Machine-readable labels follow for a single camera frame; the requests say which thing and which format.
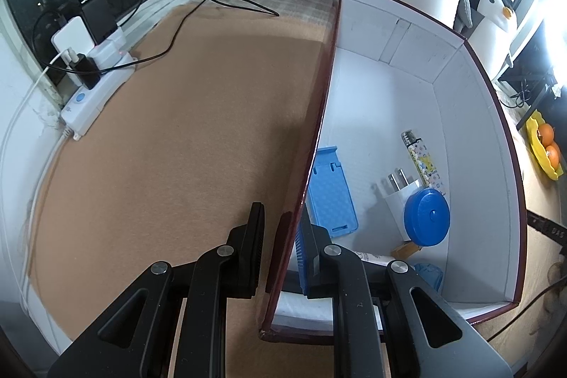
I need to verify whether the black ring light cable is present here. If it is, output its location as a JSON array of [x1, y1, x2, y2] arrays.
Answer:
[[486, 275, 567, 341]]

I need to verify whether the black power adapter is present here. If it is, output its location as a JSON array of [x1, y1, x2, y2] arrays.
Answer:
[[80, 0, 119, 42]]

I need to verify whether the white tube with grey cap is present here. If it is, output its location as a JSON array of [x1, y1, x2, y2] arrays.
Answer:
[[357, 250, 397, 266]]

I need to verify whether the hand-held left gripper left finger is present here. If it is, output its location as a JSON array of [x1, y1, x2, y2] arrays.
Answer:
[[46, 202, 266, 378]]

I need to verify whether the yellow bowl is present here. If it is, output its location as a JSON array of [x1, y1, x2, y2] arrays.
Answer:
[[526, 110, 565, 181]]

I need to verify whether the white cable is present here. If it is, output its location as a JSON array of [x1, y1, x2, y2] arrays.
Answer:
[[0, 55, 67, 308]]

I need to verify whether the blue phone stand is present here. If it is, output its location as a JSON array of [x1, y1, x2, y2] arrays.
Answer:
[[309, 145, 359, 238]]

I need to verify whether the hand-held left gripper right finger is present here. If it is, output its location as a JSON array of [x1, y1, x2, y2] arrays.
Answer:
[[294, 219, 515, 378]]

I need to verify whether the black plug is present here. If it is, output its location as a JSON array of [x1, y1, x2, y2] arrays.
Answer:
[[73, 55, 102, 90]]

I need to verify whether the small penguin plush toy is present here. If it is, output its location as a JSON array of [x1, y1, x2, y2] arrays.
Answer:
[[468, 0, 518, 71]]

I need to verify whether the white cardboard box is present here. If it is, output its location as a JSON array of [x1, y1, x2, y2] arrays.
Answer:
[[259, 0, 529, 345]]

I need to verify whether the blue round tape measure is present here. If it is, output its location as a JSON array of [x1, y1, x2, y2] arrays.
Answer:
[[403, 187, 451, 248]]

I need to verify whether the orange-brown felt mat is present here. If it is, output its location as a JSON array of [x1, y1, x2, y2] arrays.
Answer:
[[27, 1, 567, 378]]

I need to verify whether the white power strip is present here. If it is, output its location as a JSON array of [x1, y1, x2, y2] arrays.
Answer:
[[61, 30, 138, 141]]

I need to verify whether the white charger plug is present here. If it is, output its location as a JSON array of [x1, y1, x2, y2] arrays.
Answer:
[[376, 169, 426, 241]]

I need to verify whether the white power adapter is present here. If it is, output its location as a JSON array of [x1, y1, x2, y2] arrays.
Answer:
[[51, 16, 96, 57]]

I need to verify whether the patterned lighter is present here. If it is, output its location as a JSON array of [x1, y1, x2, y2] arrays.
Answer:
[[401, 131, 447, 197]]

